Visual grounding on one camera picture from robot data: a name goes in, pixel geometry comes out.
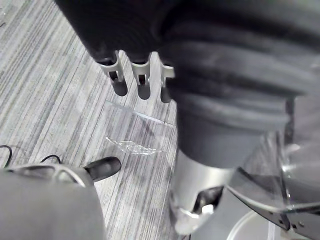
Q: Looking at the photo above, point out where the white round container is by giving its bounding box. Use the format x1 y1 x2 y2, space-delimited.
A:
226 209 285 240

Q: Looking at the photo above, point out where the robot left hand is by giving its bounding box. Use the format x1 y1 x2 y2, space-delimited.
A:
53 0 320 235

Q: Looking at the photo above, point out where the clear plastic sheet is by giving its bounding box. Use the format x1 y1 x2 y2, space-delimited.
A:
104 99 177 157

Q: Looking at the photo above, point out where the thin black cable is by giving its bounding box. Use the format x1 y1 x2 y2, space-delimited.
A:
0 144 61 169

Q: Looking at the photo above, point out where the dark robot foot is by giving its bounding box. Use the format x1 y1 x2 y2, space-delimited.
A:
84 156 122 183

